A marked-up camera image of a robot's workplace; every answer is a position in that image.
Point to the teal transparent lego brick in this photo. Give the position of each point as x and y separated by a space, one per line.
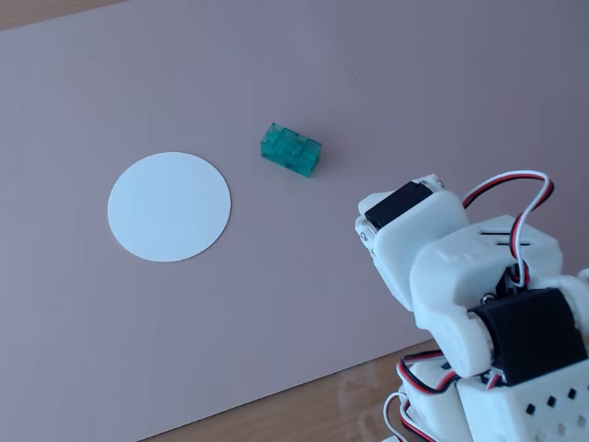
290 149

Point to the pink table mat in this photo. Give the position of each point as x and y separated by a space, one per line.
276 299

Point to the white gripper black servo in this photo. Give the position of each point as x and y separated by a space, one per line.
416 213

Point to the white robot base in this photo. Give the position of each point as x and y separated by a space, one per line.
529 414

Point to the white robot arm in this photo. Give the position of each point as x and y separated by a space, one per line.
460 276

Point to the white paper circle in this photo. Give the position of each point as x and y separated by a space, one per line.
169 207

